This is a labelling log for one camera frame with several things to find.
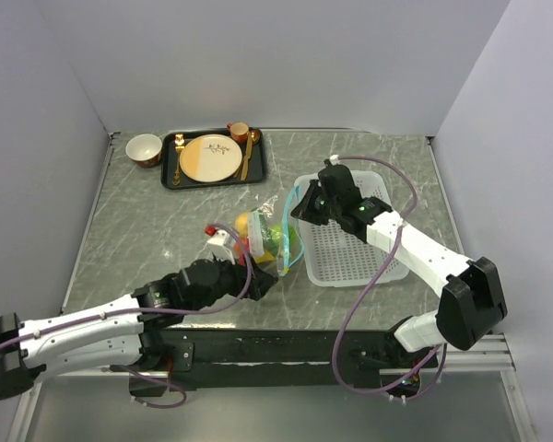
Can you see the gold knife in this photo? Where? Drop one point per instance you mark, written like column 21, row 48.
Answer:
column 246, row 157

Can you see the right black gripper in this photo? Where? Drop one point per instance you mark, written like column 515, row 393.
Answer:
column 304, row 209

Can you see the white and red bowl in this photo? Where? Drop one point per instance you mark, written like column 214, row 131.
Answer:
column 144, row 150

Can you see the yellow toy potato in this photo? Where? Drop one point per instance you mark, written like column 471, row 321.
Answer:
column 241, row 223

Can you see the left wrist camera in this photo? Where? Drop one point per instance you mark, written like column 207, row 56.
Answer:
column 221, row 242

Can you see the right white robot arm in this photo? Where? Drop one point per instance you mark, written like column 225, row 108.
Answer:
column 470, row 291

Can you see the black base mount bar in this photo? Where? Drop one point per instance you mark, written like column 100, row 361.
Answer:
column 230, row 358

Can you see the white plastic basket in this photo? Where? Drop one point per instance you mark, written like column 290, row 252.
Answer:
column 334, row 258

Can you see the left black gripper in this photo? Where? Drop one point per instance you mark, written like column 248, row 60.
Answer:
column 260, row 282

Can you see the gold spoon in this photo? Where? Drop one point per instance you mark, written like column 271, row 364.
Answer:
column 255, row 135

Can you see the orange cup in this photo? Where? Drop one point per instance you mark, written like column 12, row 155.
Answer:
column 239, row 131

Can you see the orange toy pumpkin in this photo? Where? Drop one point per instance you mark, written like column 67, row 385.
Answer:
column 241, row 245

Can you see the yellow toy banana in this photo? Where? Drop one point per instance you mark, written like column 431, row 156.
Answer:
column 266, row 257

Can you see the gold fork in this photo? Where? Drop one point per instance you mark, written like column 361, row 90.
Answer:
column 179, row 144

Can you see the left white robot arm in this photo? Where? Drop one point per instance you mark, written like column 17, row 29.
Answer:
column 122, row 332

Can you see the orange and cream plate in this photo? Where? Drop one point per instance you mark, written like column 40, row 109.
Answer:
column 210, row 158

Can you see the green toy fruit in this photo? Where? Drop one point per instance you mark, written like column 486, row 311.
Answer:
column 278, row 235

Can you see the clear zip top bag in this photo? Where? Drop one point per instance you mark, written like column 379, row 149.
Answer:
column 275, row 211

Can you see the black serving tray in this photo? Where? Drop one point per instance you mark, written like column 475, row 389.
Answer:
column 257, row 171

